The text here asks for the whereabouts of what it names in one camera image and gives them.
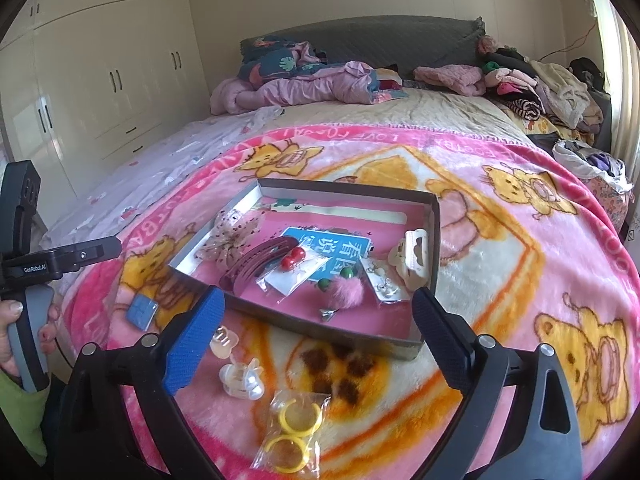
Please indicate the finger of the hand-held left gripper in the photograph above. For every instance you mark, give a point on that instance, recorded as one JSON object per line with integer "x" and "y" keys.
{"x": 97, "y": 250}

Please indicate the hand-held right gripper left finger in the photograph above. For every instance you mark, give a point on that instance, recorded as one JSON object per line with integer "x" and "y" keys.
{"x": 195, "y": 345}

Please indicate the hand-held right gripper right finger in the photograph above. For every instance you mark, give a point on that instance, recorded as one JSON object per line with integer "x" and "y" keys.
{"x": 440, "y": 335}

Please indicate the small translucent claw clip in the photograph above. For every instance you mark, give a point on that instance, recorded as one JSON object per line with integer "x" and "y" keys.
{"x": 223, "y": 342}

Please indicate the white claw hair clip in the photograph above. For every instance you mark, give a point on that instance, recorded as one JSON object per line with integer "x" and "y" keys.
{"x": 242, "y": 380}

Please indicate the butterfly earring card packet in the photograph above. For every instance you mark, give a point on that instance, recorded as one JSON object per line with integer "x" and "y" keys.
{"x": 385, "y": 282}

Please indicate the cream claw hair clip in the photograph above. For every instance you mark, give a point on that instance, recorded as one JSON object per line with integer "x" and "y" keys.
{"x": 412, "y": 260}

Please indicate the shallow grey cardboard box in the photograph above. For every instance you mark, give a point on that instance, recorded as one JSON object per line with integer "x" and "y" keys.
{"x": 350, "y": 337}

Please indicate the maroon hair clip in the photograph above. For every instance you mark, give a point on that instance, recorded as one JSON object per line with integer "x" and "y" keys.
{"x": 250, "y": 265}

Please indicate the pink pompom hair clip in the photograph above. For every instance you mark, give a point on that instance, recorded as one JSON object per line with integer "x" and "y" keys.
{"x": 345, "y": 292}

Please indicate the sequined bow hair clip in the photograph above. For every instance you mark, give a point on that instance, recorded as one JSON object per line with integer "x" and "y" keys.
{"x": 235, "y": 240}

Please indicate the red cherry earring packet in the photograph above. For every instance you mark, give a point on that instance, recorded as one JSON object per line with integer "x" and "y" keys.
{"x": 290, "y": 280}

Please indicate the packet of yellow rings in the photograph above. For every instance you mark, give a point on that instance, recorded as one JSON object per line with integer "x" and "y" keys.
{"x": 290, "y": 447}

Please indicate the person's left hand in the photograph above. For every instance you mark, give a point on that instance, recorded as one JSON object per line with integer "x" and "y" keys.
{"x": 7, "y": 320}

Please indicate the blue fabric hair accessory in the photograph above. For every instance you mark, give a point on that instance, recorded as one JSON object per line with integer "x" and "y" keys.
{"x": 141, "y": 311}

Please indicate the pink printed blanket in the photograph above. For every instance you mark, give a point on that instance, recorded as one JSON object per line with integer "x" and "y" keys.
{"x": 500, "y": 270}

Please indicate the lilac printed bed sheet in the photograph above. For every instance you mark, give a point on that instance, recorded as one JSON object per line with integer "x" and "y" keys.
{"x": 165, "y": 155}

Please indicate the cream wardrobe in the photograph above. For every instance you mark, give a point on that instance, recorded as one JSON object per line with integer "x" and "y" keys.
{"x": 115, "y": 60}

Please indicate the beige bed sheet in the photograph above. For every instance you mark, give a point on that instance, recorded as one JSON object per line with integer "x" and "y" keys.
{"x": 425, "y": 110}

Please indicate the bundle of floral clothes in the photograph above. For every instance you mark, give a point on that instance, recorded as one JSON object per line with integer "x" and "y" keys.
{"x": 595, "y": 165}

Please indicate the dark floral pillow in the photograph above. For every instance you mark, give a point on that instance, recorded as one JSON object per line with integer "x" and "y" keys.
{"x": 265, "y": 60}

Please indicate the folded pink sweater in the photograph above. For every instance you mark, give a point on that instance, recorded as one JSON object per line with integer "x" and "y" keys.
{"x": 450, "y": 77}

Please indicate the pink quilt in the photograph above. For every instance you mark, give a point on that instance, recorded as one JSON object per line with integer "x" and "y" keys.
{"x": 300, "y": 87}

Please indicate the stack of folded colourful clothes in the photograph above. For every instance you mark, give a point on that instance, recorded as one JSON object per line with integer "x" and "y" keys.
{"x": 387, "y": 80}

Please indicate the pile of mixed clothes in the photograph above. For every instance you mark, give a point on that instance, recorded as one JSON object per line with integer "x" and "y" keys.
{"x": 550, "y": 90}

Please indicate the grey quilted headboard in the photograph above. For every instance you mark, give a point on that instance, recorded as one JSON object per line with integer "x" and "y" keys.
{"x": 380, "y": 40}

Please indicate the cream curtain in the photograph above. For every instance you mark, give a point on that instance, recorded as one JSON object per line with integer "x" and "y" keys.
{"x": 625, "y": 85}

